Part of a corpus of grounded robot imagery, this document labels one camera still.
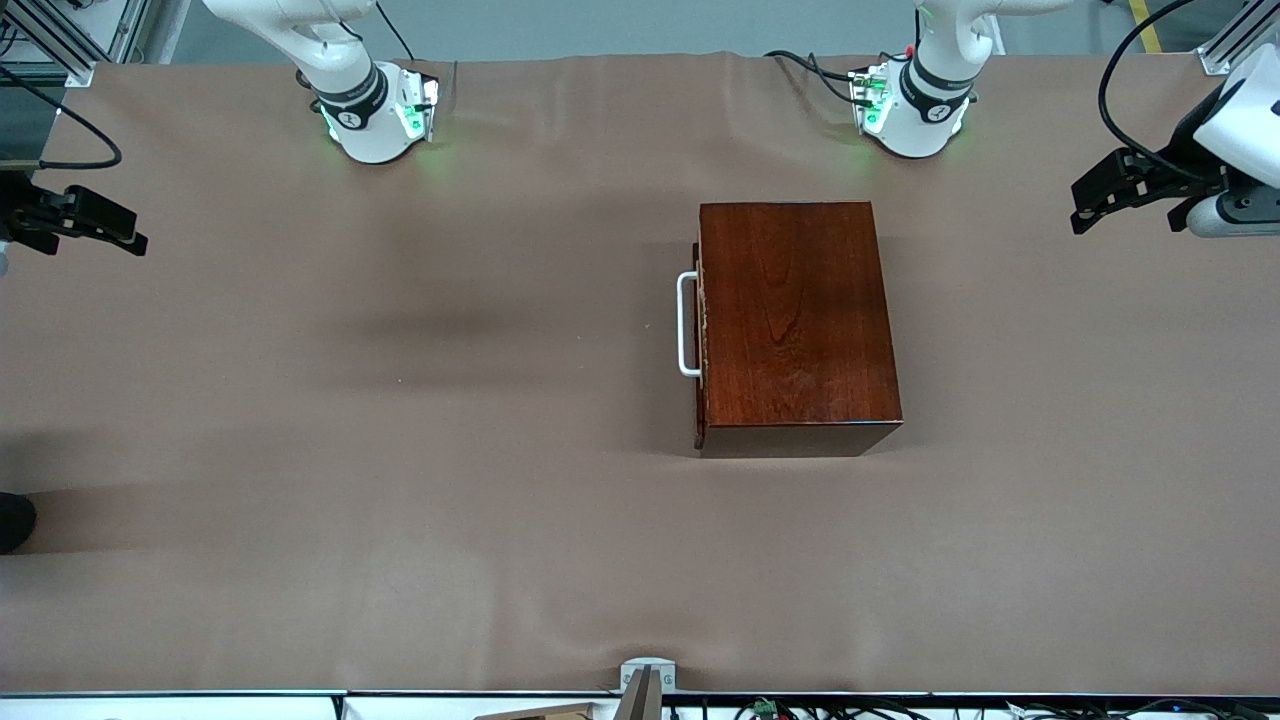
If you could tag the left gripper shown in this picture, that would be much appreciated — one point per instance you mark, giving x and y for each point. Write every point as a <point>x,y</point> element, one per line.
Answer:
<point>1186,153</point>

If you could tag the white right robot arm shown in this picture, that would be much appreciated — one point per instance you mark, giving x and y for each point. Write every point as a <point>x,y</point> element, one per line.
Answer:
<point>370,140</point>

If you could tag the black round object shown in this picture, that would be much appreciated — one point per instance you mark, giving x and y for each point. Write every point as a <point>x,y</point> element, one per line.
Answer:
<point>12,525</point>

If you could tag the dark red-brown wooden cabinet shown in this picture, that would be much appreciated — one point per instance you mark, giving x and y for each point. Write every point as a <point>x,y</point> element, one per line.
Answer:
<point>800,330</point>

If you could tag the brown table cover cloth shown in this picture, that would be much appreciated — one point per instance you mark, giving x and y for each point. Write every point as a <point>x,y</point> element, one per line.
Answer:
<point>400,500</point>

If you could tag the light wooden board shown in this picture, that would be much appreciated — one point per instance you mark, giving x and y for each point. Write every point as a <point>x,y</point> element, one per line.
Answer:
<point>550,714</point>

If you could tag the aluminium frame profile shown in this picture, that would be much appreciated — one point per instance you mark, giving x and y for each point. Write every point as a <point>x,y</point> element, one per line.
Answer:
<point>1215,62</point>
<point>60,55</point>

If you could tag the aluminium frame post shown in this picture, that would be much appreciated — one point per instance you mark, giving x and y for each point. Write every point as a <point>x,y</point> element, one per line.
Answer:
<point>150,25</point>

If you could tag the grey metal clamp bracket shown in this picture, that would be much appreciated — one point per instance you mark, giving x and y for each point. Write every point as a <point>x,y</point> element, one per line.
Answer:
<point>648,663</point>

